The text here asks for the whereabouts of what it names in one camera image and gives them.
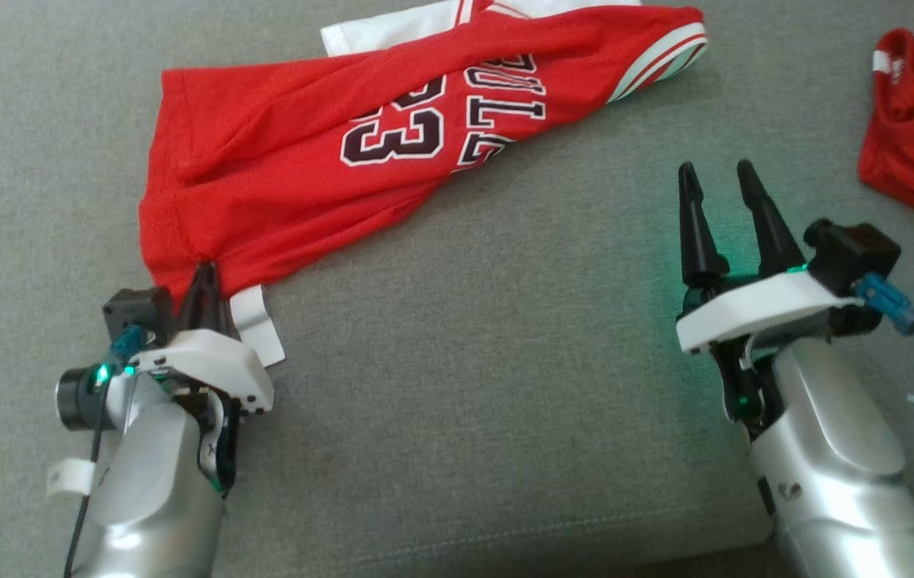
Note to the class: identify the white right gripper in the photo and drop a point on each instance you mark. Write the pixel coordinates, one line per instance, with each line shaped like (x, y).
(754, 309)

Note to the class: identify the large grey sofa seat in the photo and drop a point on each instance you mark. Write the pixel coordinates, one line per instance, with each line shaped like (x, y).
(505, 401)

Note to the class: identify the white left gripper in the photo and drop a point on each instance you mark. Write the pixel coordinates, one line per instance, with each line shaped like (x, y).
(216, 361)

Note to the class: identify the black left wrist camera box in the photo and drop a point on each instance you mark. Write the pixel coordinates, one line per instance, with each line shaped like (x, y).
(136, 309)

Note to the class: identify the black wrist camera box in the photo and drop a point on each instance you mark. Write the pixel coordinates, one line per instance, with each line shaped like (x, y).
(854, 253)
(136, 309)

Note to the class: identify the red basketball jersey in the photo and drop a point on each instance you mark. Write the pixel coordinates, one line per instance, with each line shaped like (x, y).
(280, 160)

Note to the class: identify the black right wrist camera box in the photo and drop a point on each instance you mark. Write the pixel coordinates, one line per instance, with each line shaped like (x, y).
(854, 253)

